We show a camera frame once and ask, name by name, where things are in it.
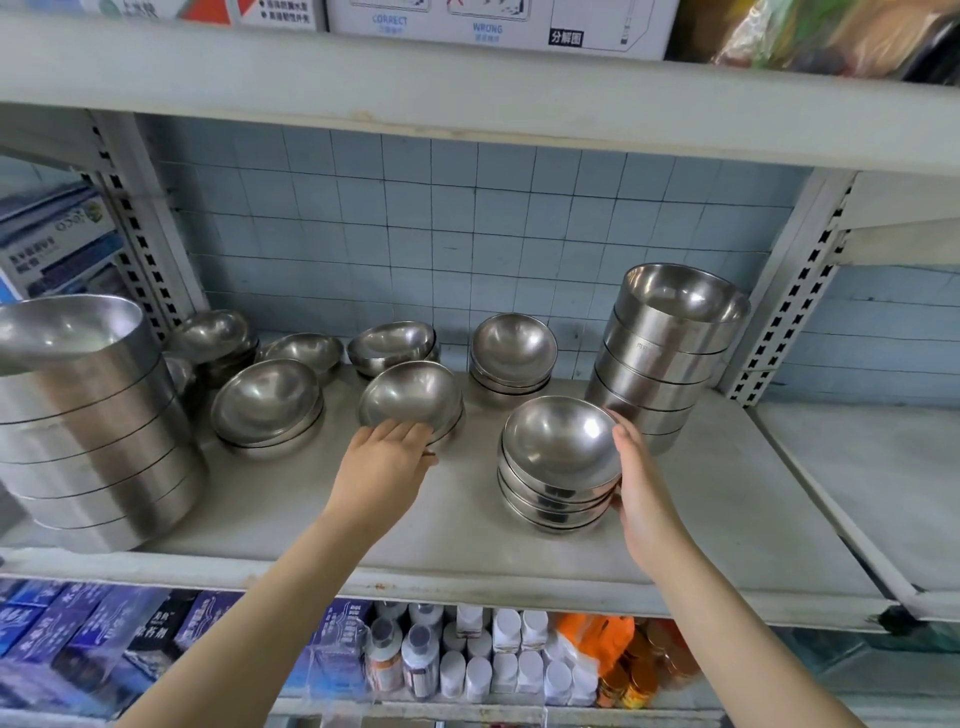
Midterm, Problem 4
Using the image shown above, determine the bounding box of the group of small white bottles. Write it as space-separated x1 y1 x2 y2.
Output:
405 600 602 708

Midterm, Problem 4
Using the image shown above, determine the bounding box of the black box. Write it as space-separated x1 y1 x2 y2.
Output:
126 591 201 655

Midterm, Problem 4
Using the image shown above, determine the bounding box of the stack of small steel bowls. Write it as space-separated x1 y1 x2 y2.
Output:
209 357 326 459
469 312 559 399
346 320 441 379
165 309 261 388
497 395 624 536

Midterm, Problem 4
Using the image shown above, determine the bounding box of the white printed cardboard box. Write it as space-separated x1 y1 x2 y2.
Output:
325 0 681 63

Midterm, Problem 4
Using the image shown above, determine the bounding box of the person's left forearm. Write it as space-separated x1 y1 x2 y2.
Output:
116 513 402 728

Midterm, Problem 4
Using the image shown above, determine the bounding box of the person's left hand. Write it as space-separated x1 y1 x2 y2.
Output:
322 417 441 539

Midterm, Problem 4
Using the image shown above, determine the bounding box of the white box with red print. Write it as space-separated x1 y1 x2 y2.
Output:
78 0 328 33

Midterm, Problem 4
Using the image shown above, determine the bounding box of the group of amber bottles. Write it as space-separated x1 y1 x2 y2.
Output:
595 618 704 711

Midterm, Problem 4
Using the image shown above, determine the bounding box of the white perforated shelf upright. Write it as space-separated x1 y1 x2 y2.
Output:
718 168 858 408
87 111 213 348

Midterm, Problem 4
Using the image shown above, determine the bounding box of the person's right forearm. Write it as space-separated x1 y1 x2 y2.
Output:
637 536 875 728

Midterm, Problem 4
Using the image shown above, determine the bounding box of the orange packet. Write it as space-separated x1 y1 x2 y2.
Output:
553 612 636 678

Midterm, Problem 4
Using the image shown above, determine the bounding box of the colourful plastic packet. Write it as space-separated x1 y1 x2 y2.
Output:
666 0 960 85

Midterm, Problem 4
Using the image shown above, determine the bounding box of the small steel bowl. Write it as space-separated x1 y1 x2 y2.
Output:
421 405 467 456
258 332 345 385
357 360 465 445

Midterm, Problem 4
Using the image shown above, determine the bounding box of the white bottle with grey cap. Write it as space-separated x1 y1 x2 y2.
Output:
366 615 407 696
400 623 442 702

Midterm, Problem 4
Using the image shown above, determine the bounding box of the blue and white carton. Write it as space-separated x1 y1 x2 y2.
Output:
288 596 374 700

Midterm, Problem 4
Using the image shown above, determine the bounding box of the row of blue boxes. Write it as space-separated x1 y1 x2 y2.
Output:
0 576 249 723

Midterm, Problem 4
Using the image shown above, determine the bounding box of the person's right hand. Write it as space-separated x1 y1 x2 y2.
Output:
607 410 696 580

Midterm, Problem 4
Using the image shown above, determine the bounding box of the blue and white box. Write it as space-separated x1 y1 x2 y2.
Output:
0 178 135 306

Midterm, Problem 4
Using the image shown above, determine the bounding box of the white metal shelf board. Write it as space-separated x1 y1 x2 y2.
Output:
831 171 960 269
0 341 903 625
748 399 960 624
0 13 960 180

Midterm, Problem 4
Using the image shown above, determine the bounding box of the stack of large steel bowls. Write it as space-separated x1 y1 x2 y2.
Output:
0 293 212 555

